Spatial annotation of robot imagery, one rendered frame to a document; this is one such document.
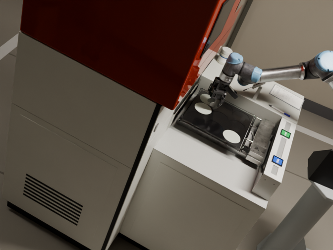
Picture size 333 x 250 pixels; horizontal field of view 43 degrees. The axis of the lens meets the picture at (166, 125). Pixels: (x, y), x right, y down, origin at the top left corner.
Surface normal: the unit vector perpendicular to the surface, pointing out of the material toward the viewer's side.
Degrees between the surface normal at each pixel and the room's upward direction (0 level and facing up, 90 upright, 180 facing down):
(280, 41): 90
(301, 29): 90
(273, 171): 0
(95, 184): 90
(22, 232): 0
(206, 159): 0
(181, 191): 90
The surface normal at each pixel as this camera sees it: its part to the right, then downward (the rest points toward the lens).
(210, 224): -0.37, 0.50
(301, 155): 0.30, -0.73
